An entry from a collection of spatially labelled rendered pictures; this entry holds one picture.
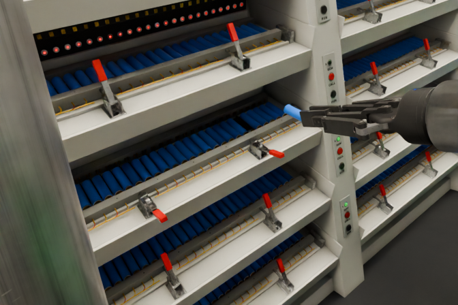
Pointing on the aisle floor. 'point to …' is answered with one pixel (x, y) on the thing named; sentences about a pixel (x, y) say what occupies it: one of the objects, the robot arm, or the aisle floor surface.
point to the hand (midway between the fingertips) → (321, 116)
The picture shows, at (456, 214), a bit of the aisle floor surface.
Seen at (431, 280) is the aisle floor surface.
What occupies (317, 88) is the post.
